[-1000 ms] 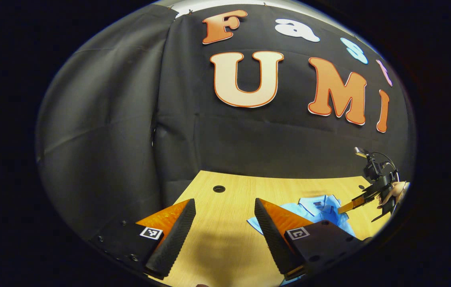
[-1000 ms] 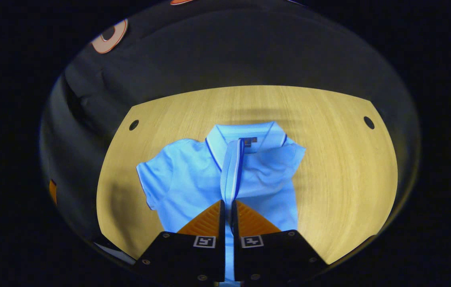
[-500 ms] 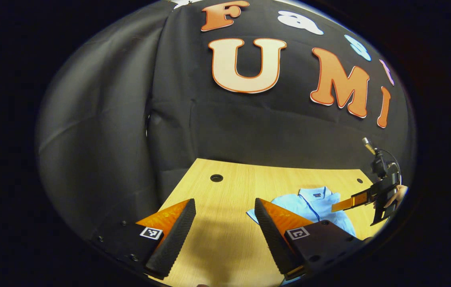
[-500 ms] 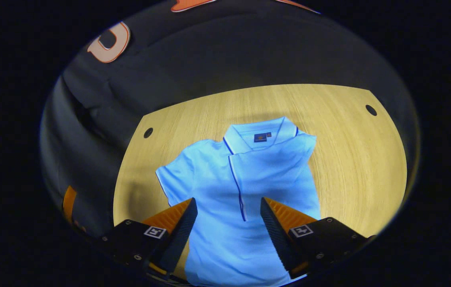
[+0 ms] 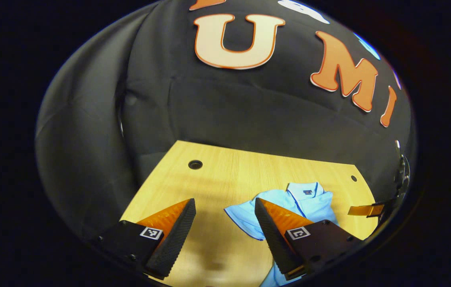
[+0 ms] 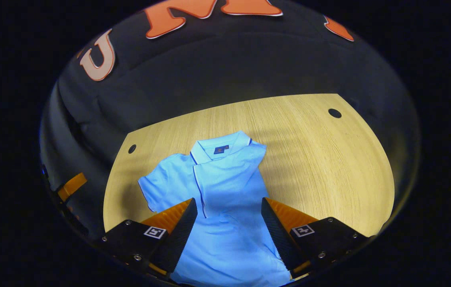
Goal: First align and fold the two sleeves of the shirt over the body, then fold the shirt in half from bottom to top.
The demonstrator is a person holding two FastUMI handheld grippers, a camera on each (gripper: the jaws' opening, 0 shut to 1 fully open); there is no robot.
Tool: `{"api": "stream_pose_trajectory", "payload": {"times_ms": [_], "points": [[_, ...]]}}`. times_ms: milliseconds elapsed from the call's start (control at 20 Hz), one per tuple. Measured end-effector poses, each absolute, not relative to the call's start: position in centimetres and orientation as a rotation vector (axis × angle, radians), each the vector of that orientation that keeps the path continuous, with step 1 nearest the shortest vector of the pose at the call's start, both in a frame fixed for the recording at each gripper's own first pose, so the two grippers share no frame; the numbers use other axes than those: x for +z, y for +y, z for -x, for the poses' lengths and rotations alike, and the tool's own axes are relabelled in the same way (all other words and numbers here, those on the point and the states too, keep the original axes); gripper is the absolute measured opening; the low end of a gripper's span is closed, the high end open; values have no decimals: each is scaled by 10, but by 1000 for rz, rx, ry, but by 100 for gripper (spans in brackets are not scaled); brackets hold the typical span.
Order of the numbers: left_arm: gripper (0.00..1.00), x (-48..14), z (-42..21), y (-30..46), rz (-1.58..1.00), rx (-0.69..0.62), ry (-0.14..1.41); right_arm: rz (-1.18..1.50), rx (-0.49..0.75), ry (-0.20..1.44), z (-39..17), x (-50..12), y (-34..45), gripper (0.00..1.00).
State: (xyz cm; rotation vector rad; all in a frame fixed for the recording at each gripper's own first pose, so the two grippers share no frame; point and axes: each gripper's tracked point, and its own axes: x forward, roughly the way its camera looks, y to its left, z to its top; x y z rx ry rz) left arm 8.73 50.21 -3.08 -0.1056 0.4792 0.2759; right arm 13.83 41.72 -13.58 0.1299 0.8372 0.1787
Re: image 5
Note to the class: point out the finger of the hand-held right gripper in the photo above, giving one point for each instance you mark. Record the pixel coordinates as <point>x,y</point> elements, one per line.
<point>363,210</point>

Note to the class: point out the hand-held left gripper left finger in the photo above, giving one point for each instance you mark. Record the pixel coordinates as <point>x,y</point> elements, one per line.
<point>175,239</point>

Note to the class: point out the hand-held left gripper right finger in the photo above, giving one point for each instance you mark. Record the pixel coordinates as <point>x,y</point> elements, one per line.
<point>271,235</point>

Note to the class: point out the light blue T-shirt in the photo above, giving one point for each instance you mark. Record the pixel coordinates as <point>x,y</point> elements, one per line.
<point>309,199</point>

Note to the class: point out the black backdrop cloth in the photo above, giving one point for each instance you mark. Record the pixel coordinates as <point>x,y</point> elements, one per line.
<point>249,103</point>

